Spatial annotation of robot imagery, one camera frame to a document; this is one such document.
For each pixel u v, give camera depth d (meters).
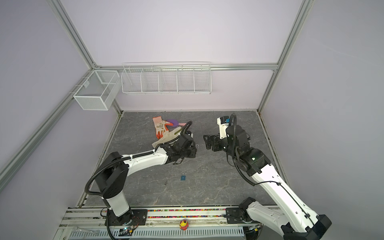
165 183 0.88
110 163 0.48
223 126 0.60
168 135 1.04
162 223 0.73
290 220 0.40
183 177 0.87
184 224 0.67
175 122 1.13
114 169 0.46
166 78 0.99
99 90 1.03
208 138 0.60
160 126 1.09
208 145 0.61
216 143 0.60
